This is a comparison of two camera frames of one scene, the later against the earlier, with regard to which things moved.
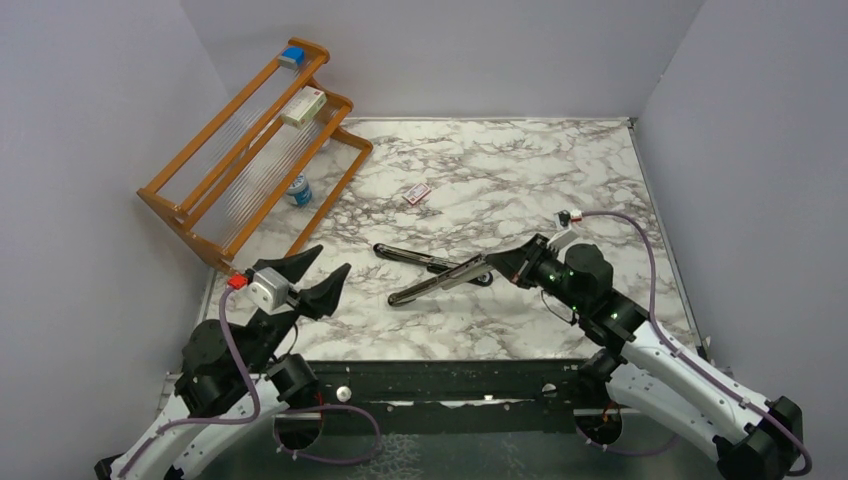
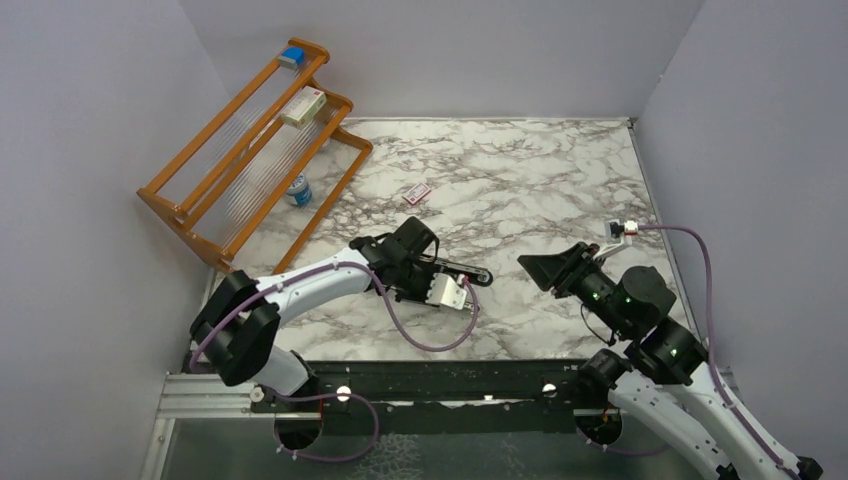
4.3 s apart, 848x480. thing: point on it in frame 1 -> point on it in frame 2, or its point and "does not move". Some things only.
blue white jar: x=300 y=192 does not move
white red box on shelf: x=303 y=107 does not move
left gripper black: x=319 y=300 -> x=423 y=295
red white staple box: x=417 y=193 does not move
